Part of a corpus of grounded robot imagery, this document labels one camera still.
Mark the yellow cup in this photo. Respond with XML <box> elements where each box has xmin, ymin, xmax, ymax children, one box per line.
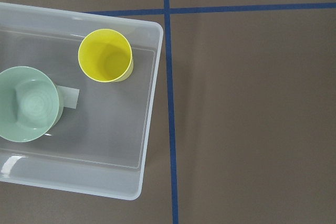
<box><xmin>78</xmin><ymin>29</ymin><xmax>134</xmax><ymax>83</ymax></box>

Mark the green bowl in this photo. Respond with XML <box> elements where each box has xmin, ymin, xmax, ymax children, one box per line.
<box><xmin>1</xmin><ymin>66</ymin><xmax>64</xmax><ymax>143</ymax></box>

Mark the clear plastic bin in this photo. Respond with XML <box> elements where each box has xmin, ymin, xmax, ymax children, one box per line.
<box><xmin>1</xmin><ymin>3</ymin><xmax>163</xmax><ymax>200</ymax></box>

